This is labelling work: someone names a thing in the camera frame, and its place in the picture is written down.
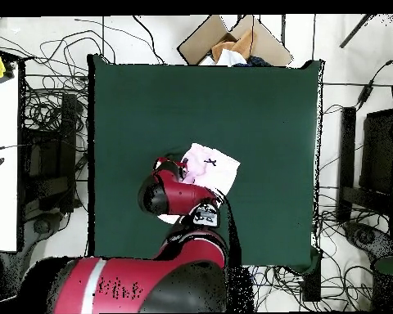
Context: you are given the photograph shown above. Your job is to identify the white side table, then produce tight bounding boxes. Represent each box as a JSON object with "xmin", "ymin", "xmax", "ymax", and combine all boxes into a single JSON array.
[{"xmin": 0, "ymin": 61, "xmax": 20, "ymax": 253}]

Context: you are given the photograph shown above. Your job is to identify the dark blue cloth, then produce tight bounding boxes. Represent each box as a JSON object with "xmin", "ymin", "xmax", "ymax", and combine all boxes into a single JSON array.
[{"xmin": 233, "ymin": 55, "xmax": 273, "ymax": 68}]

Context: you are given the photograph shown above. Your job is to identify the black long bar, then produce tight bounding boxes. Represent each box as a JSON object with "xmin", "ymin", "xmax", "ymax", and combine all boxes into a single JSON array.
[{"xmin": 336, "ymin": 106, "xmax": 357, "ymax": 223}]

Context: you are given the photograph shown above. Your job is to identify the orange cloth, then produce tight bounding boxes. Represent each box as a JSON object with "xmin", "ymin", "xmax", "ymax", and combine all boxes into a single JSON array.
[{"xmin": 210, "ymin": 29, "xmax": 257, "ymax": 61}]

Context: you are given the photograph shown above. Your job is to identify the dark thin pole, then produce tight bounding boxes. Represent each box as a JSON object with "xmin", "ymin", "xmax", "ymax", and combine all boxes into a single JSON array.
[{"xmin": 339, "ymin": 13, "xmax": 373, "ymax": 49}]

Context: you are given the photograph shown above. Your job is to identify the pink baby pants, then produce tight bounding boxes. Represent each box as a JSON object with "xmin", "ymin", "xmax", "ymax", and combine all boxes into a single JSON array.
[{"xmin": 156, "ymin": 142, "xmax": 241, "ymax": 226}]

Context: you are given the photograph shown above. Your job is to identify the grey round stand base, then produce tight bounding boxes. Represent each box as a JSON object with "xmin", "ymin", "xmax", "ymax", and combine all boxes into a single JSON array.
[{"xmin": 25, "ymin": 212, "xmax": 65, "ymax": 244}]

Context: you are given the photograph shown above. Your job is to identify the dark green table cloth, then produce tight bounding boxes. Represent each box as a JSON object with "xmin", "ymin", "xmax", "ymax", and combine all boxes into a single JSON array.
[{"xmin": 86, "ymin": 54, "xmax": 325, "ymax": 274}]

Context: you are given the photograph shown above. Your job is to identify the black cable tangle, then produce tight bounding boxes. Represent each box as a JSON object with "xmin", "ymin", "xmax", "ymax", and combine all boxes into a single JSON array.
[
  {"xmin": 20, "ymin": 16, "xmax": 93, "ymax": 138},
  {"xmin": 314, "ymin": 182, "xmax": 393, "ymax": 312}
]

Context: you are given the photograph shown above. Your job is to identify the open cardboard box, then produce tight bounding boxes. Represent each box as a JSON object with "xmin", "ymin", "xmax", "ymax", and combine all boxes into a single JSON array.
[{"xmin": 176, "ymin": 14, "xmax": 294, "ymax": 67}]

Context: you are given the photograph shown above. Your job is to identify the black equipment rack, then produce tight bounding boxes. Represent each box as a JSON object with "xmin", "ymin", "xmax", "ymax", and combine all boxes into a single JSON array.
[{"xmin": 21, "ymin": 92, "xmax": 80, "ymax": 213}]

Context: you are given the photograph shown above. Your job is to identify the black flat monitor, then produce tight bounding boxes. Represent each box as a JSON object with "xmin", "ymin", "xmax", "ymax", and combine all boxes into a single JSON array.
[{"xmin": 359, "ymin": 108, "xmax": 393, "ymax": 197}]

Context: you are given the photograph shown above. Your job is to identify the black power adapter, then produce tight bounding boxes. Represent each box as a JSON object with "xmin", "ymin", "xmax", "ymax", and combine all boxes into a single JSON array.
[{"xmin": 356, "ymin": 83, "xmax": 375, "ymax": 103}]

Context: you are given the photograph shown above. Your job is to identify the white cloth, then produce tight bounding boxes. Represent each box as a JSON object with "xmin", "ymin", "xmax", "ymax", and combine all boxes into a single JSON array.
[{"xmin": 199, "ymin": 48, "xmax": 249, "ymax": 67}]

